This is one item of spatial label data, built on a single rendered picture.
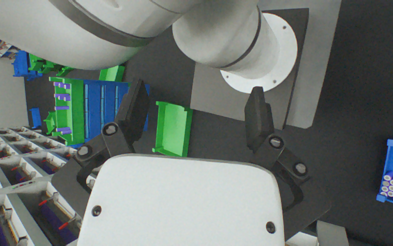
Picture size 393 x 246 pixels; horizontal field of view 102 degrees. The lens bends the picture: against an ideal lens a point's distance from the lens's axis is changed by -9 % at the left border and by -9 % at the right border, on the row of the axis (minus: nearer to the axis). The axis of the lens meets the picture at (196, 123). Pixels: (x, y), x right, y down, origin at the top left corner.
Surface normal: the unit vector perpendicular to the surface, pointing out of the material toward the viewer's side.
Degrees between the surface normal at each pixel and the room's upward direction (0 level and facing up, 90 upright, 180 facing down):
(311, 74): 0
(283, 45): 1
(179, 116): 0
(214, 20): 47
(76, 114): 90
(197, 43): 36
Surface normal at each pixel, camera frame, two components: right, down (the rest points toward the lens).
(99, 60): 0.25, 0.97
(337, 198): -0.55, 0.11
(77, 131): 0.83, 0.20
